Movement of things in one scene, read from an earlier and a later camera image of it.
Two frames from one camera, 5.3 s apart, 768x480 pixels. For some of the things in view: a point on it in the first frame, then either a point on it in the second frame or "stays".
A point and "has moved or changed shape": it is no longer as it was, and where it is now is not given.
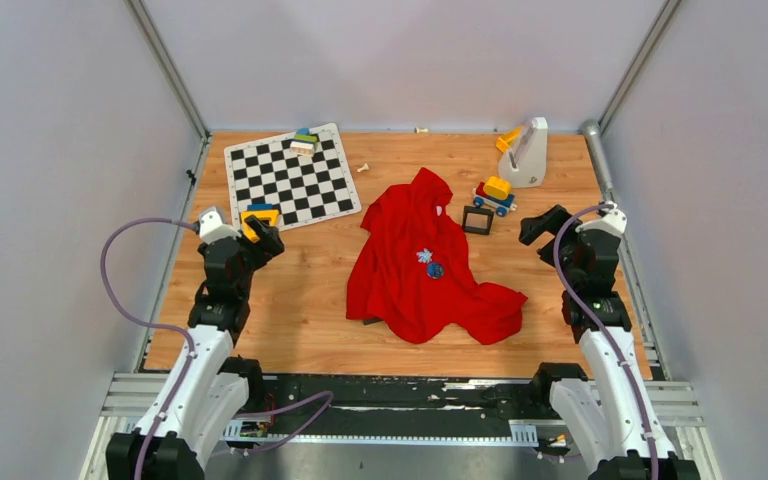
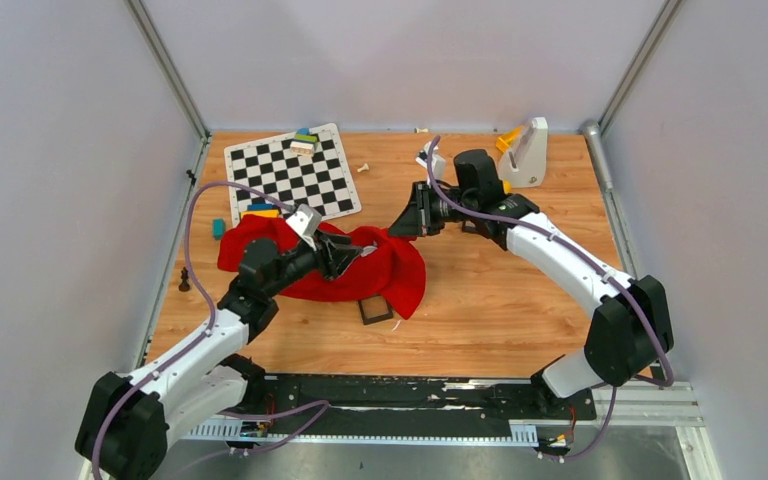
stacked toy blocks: [303, 143] stays
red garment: [411, 270] has moved or changed shape
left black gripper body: [255, 255] to [324, 261]
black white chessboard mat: [304, 190] stays
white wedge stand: [524, 163] stays
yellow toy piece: [503, 142] stays
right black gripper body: [551, 224] to [434, 210]
